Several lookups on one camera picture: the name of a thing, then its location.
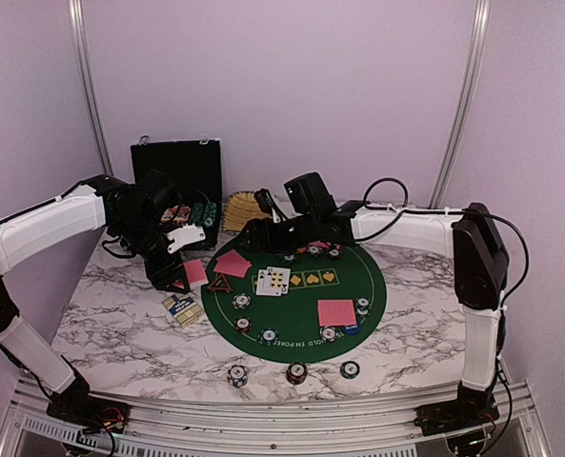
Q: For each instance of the red black chip stack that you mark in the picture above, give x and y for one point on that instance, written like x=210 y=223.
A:
x=296 y=373

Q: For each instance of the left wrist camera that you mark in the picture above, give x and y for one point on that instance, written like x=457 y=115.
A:
x=183 y=236

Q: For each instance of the aluminium frame post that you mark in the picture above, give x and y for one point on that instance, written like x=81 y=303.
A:
x=83 y=60
x=475 y=55

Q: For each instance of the green teal chip stack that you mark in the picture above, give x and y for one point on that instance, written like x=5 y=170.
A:
x=349 y=369

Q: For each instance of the face up ace card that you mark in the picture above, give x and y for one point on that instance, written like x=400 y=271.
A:
x=263 y=284

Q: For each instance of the round green poker mat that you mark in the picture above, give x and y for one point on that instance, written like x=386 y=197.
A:
x=294 y=315

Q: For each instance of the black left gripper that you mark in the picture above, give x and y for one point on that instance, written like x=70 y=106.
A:
x=160 y=273

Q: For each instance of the teal chip row in case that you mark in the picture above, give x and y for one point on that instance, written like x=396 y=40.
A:
x=209 y=216

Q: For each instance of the blue beige chip stack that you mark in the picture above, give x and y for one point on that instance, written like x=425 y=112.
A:
x=237 y=375

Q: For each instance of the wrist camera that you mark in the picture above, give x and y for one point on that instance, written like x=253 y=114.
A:
x=183 y=236
x=268 y=204

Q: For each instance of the black poker chip case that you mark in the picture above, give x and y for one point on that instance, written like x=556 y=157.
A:
x=195 y=167

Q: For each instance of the card deck in case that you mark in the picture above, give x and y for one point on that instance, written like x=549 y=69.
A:
x=176 y=216

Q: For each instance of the left aluminium frame post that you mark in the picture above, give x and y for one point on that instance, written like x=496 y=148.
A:
x=83 y=60

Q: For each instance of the triangular all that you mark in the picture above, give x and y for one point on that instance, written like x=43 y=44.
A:
x=220 y=283

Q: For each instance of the blue texas holdem card box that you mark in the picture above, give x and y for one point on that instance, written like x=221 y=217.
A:
x=183 y=309

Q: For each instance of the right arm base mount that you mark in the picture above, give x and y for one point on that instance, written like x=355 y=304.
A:
x=454 y=415

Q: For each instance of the face up spade card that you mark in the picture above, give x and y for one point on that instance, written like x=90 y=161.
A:
x=277 y=280

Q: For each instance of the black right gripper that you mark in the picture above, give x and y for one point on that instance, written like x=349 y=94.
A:
x=253 y=228

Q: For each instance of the green chip row in case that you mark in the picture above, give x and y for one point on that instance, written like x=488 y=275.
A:
x=197 y=214

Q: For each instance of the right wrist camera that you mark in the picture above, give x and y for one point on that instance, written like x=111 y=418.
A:
x=268 y=204

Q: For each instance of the front aluminium rail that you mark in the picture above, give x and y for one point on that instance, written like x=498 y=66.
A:
x=380 y=425

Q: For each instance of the right aluminium frame post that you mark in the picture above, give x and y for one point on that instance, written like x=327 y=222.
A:
x=475 y=55

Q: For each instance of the woven bamboo tray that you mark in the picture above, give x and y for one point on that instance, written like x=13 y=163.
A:
x=239 y=209

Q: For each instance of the red playing card deck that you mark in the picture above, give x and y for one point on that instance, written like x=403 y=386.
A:
x=196 y=273

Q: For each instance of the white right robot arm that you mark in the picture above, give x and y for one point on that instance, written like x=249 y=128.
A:
x=469 y=236

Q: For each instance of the dealt cards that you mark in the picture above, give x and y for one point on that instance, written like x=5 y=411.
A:
x=232 y=264
x=336 y=313
x=321 y=244

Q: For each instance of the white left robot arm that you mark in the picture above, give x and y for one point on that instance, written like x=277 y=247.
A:
x=129 y=212

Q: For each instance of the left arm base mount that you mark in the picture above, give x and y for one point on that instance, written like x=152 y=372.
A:
x=95 y=414

